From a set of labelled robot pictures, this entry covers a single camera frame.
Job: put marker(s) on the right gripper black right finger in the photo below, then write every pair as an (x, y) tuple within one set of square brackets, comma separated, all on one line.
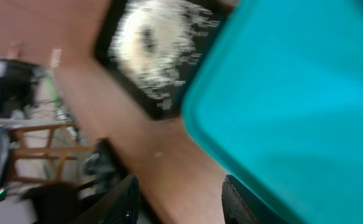
[(241, 206)]

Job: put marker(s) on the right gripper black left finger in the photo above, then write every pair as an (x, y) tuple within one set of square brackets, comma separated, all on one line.
[(119, 206)]

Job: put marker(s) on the teal serving tray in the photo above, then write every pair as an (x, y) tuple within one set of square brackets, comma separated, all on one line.
[(278, 103)]

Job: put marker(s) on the spilled rice grains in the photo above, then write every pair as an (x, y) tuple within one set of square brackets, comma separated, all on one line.
[(157, 44)]

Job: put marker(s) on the black plastic tray bin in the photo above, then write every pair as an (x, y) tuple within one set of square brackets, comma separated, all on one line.
[(113, 15)]

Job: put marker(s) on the wooden chair frame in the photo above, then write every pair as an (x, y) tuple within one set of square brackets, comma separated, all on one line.
[(57, 156)]

